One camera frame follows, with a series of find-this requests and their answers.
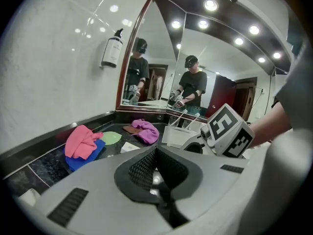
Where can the white bottle with black cap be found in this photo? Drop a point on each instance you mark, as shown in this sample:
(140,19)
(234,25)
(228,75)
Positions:
(112,50)

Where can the large wall mirror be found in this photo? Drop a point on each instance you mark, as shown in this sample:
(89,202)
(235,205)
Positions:
(220,65)

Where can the pink cloth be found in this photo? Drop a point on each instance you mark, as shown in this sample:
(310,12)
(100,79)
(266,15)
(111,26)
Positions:
(80,141)

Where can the brown cloth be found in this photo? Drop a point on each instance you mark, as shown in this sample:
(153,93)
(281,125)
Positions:
(129,129)

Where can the clear drinking glass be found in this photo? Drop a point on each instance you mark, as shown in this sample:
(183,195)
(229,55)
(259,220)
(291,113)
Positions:
(187,124)
(174,121)

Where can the square white amenity box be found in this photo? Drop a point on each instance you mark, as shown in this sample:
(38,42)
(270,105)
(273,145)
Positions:
(129,147)

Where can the person's dark jacket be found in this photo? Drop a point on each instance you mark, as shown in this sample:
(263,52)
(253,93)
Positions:
(293,94)

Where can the round ceiling spotlight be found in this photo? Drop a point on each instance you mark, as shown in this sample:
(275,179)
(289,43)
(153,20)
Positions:
(276,55)
(210,5)
(254,29)

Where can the clear acrylic tray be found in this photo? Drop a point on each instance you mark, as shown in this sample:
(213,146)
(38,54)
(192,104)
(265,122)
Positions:
(171,138)

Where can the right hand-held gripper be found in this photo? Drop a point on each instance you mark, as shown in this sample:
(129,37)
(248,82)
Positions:
(227,131)

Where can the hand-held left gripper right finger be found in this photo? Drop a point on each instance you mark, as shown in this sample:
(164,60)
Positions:
(220,192)

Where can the white toothbrush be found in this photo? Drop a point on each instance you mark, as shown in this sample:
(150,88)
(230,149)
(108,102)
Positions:
(193,122)
(178,118)

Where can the blue cloth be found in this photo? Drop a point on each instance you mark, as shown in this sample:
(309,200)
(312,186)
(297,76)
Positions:
(83,161)

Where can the purple towel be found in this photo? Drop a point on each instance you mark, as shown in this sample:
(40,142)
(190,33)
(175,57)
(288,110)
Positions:
(146,131)

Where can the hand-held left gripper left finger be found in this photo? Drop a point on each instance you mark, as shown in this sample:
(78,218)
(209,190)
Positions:
(97,204)

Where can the person's right forearm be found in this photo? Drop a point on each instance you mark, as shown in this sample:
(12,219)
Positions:
(271,124)

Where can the angled side wall mirror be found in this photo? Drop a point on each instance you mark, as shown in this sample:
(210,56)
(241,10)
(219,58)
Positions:
(156,38)

